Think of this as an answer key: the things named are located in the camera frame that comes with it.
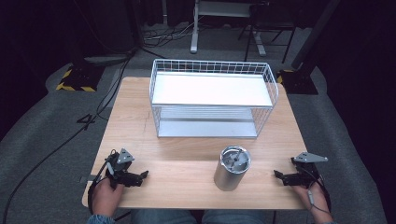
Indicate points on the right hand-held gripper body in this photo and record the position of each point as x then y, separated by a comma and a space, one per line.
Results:
306, 174

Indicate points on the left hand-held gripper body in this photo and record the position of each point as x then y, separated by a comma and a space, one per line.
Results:
120, 169

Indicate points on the person's left hand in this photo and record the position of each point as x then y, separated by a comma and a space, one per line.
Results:
106, 196

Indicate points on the black stand with striped base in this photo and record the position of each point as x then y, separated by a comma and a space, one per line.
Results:
300, 81
79, 77

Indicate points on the person's leg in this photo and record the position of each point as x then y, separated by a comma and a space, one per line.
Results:
236, 217
163, 217

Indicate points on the person's right leg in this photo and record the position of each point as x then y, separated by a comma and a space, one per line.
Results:
236, 217

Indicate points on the white desk frame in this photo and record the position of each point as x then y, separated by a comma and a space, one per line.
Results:
195, 37

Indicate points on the person's left leg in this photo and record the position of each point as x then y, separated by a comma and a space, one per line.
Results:
163, 217

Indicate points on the silver metal canister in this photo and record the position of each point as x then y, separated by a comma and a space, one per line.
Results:
232, 171

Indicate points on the black chair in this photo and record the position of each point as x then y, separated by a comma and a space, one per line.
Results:
271, 28

